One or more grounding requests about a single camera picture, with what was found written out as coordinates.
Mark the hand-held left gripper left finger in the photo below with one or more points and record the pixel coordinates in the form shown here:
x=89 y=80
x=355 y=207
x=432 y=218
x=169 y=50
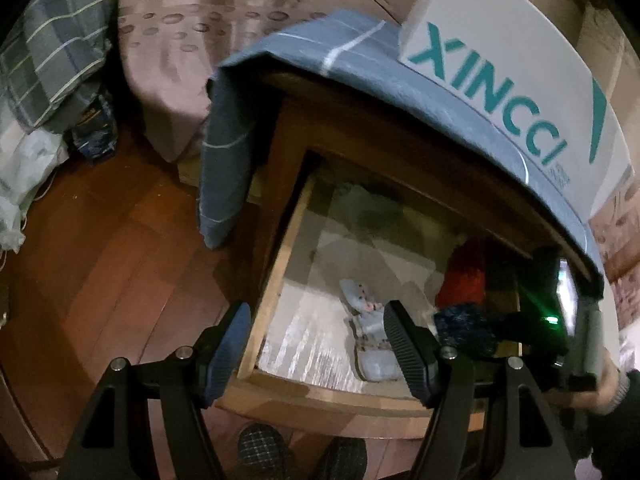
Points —
x=227 y=355

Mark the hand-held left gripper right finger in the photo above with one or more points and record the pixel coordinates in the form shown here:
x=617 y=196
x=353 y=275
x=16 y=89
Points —
x=407 y=350

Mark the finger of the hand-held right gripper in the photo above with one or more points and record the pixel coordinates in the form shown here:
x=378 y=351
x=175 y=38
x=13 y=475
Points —
x=515 y=332

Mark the light blue patterned socks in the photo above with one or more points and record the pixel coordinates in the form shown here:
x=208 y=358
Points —
x=372 y=350

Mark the dark blue patterned sock bundle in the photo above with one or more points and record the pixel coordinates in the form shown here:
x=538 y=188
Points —
x=465 y=330

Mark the red sock bundle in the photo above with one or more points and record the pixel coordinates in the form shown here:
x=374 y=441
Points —
x=465 y=275

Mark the wooden drawer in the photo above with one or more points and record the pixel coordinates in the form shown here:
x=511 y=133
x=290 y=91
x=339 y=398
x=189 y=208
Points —
x=280 y=280

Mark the person's right forearm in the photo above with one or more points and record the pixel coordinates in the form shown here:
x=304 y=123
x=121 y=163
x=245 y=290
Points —
x=620 y=435

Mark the white drawer liner paper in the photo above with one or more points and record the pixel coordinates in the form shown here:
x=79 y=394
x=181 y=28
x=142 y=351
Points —
x=310 y=340

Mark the person's right hand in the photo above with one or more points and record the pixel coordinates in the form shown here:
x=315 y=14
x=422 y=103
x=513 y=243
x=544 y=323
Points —
x=607 y=390

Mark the plaid slipper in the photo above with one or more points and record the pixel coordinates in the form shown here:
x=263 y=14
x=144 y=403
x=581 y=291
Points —
x=262 y=452
x=342 y=460

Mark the beige dotted cloth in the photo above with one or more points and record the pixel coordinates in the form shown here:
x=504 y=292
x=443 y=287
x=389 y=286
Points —
x=620 y=260

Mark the wooden nightstand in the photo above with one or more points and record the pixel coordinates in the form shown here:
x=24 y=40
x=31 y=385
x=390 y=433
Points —
x=400 y=130

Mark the blue printed package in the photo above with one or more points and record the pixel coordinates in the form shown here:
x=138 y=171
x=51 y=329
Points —
x=92 y=130

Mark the white plastic bag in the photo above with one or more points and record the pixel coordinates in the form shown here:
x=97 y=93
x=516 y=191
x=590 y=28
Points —
x=25 y=180

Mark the white shoe box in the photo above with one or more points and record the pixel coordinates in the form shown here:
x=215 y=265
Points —
x=500 y=35

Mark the blue checked cloth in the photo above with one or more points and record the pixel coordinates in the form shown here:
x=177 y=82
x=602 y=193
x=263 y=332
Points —
x=350 y=50

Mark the beige dotted bed sheet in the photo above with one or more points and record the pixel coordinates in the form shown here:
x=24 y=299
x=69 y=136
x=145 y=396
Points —
x=200 y=35

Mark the grey plaid pillow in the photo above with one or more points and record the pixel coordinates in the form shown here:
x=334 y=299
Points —
x=50 y=45

